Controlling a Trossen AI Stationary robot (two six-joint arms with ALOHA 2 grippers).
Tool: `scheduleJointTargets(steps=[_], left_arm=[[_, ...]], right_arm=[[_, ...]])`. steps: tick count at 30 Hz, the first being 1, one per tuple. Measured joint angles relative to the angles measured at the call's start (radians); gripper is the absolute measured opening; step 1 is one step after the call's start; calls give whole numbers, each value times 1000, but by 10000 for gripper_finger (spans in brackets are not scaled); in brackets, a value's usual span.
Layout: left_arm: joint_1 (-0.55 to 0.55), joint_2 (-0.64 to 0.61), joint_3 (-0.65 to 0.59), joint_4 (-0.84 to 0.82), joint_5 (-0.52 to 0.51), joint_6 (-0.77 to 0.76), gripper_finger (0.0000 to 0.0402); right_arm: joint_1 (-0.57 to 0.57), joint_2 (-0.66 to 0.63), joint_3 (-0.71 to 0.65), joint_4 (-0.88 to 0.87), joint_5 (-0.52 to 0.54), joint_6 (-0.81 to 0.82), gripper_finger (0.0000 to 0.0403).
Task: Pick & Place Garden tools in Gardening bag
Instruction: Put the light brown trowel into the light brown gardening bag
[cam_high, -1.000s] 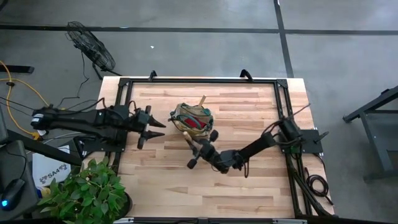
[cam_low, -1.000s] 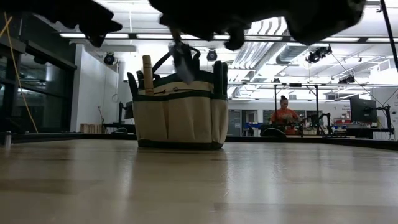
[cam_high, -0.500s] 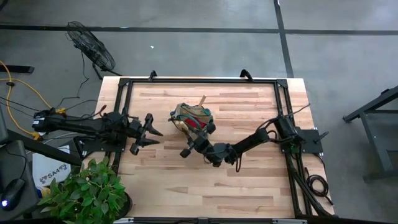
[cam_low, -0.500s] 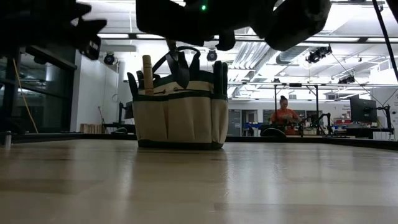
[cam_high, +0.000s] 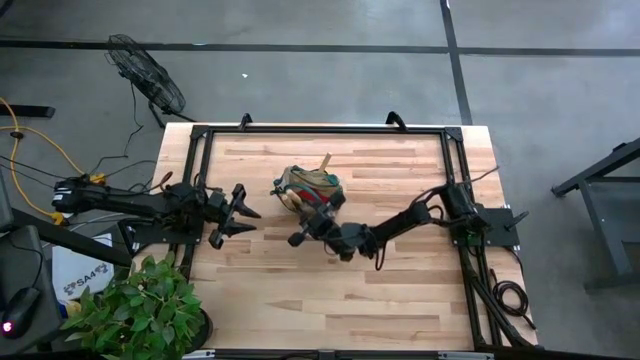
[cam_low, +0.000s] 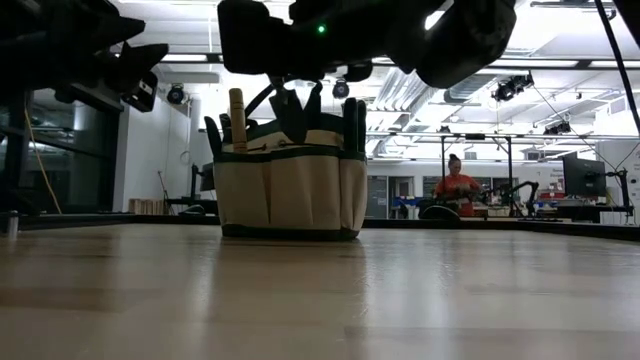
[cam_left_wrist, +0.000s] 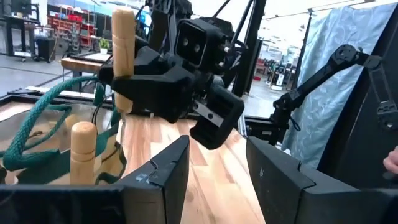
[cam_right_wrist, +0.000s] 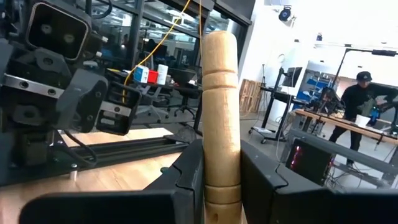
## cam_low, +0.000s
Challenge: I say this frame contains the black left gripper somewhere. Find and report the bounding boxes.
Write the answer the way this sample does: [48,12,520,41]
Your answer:
[44,0,170,114]

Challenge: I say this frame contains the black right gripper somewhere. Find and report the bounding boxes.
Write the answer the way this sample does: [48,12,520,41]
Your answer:
[216,0,402,145]

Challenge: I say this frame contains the wooden-handled narrow garden tool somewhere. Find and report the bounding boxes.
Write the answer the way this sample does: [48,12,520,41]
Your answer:
[228,87,249,154]

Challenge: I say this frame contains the beige green-trimmed gardening bag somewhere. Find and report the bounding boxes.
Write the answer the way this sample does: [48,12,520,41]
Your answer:
[203,82,370,242]

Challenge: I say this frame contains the wooden crate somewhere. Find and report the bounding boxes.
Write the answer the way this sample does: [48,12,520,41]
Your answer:
[127,197,172,217]

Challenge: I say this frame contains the black chair back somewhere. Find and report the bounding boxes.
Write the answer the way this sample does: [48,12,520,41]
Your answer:
[418,204,462,222]

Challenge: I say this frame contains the person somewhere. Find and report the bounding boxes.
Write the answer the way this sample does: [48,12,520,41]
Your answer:
[432,152,485,219]

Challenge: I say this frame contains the black ceiling light cluster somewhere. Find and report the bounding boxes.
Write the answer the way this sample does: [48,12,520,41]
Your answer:
[542,119,573,136]
[491,70,536,103]

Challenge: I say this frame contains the long ceiling light strip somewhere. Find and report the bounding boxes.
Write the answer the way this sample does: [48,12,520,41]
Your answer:
[159,51,640,71]

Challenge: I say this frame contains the black computer monitor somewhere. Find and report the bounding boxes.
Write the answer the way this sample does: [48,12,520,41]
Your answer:
[561,151,608,199]

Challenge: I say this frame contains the dark background desk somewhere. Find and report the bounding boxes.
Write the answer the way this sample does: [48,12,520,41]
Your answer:
[547,202,636,224]

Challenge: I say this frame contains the yellow extension cord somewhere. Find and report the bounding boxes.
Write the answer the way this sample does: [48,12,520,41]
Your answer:
[22,107,64,216]

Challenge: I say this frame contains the silver ceiling air duct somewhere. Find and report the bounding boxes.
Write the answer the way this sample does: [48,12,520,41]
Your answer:
[372,64,506,131]

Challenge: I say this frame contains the black aluminium table frame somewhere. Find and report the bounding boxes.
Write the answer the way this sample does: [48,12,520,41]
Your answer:
[0,212,640,244]

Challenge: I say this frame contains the silver metal post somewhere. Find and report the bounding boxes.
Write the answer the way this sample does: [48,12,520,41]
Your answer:
[3,209,22,237]

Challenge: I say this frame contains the black background rig frame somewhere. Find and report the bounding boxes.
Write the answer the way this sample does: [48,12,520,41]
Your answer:
[438,132,515,217]

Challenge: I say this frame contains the thin black hanging cable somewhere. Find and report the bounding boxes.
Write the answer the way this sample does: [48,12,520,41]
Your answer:
[593,0,640,135]

